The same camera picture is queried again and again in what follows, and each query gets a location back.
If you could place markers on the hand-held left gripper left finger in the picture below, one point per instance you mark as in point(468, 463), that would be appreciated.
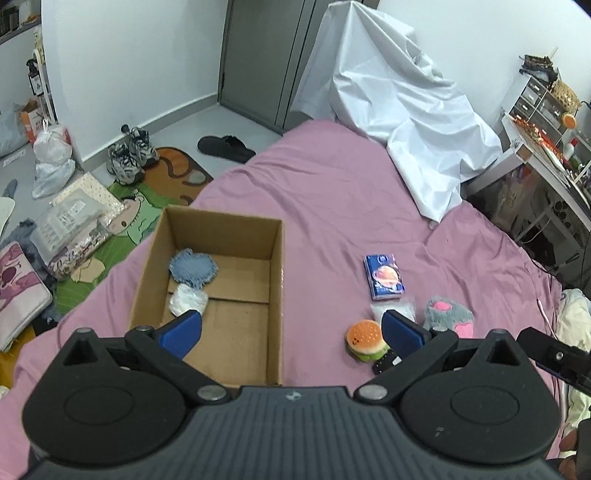
point(182, 334)

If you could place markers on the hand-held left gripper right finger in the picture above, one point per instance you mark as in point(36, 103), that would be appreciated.
point(401, 334)

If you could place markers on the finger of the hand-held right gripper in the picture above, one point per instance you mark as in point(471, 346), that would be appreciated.
point(554, 355)

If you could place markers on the clear plastic packet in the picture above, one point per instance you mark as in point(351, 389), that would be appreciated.
point(401, 310)

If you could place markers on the black dotted sock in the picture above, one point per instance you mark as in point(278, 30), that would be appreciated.
point(384, 362)

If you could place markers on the hamburger plush toy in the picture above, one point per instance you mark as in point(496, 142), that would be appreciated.
point(364, 339)

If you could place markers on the grey cat paw plush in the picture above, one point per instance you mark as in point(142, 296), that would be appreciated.
point(445, 314)

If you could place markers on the blue tissue packet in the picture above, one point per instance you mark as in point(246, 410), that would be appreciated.
point(383, 277)

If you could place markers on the white rolled cloth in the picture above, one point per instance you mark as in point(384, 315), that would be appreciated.
point(184, 297)

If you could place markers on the cream blanket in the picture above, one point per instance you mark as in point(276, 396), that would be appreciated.
point(575, 314)

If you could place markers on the blue fuzzy round cloth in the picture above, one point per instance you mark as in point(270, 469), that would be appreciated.
point(191, 267)

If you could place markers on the pink bed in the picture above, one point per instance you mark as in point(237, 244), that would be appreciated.
point(323, 207)

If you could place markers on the packaged printed bedding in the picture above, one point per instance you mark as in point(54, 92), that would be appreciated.
point(69, 221)

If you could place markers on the cartoon floor mat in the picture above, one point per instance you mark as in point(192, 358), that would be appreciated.
point(175, 170)

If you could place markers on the printed shopping bag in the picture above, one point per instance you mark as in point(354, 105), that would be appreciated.
point(512, 194)

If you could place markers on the pink cartoon cushion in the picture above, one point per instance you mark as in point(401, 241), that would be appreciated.
point(18, 290)

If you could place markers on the beige dotted flat package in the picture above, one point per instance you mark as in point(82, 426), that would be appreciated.
point(92, 187)

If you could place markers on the black slipper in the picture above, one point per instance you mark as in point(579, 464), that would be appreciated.
point(221, 145)

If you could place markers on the white desk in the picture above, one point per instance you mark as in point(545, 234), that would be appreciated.
point(508, 161)

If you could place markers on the white bottle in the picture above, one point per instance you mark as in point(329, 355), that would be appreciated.
point(569, 147)

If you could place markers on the white insole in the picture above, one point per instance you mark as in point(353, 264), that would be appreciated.
point(3, 212)

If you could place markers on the white plastic bag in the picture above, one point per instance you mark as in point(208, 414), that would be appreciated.
point(51, 157)

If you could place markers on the grey sock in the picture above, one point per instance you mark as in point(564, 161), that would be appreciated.
point(9, 188)

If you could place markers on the orange ball figure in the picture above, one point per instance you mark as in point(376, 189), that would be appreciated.
point(569, 121)

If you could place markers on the white cover sheet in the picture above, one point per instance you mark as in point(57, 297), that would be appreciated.
point(392, 92)

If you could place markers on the wicker basket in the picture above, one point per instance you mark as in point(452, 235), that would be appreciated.
point(565, 94)

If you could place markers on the orange cardboard box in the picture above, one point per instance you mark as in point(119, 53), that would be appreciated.
point(30, 122)

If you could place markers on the white drawer organizer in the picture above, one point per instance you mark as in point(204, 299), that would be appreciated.
point(531, 94)

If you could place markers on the grey plastic bag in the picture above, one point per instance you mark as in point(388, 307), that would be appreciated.
point(10, 134)

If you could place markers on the white floor rack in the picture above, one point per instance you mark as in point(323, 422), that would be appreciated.
point(46, 92)

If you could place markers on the grey door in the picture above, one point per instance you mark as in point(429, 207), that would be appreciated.
point(258, 55)

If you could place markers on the dark bundle on organizer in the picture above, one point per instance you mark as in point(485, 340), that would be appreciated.
point(538, 63)

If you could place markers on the dark spray bottle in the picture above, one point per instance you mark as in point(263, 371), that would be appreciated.
point(33, 78)

